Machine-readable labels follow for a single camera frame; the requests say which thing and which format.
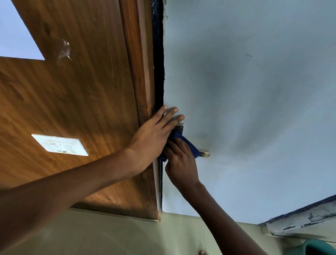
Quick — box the person's left hand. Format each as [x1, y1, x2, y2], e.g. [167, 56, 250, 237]
[125, 105, 185, 176]

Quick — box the person's right hand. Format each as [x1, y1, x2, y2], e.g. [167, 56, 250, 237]
[163, 138, 204, 194]

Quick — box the blue cleaning cloth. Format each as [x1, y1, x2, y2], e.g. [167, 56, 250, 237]
[159, 131, 200, 162]

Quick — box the person's left forearm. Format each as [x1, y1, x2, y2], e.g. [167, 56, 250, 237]
[0, 148, 147, 253]

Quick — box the person's right forearm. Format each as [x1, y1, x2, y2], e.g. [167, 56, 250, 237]
[184, 183, 268, 255]

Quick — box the light blue door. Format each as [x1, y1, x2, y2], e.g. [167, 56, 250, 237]
[161, 0, 336, 225]

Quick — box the clear tape piece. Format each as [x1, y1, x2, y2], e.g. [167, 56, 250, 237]
[57, 39, 72, 65]

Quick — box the white ledge with peeling paint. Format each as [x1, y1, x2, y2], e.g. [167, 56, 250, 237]
[259, 195, 336, 243]

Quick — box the teal plastic bucket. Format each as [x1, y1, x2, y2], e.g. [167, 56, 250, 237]
[301, 239, 336, 255]

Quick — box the metal door handle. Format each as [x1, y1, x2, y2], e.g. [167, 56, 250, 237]
[171, 122, 211, 158]

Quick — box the brown wooden door frame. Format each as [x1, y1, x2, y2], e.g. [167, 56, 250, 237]
[119, 0, 161, 220]

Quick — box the brown wooden wall panel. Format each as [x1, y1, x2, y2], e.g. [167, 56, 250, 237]
[0, 0, 159, 220]

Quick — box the white switch plate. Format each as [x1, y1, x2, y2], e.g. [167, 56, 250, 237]
[31, 134, 89, 157]

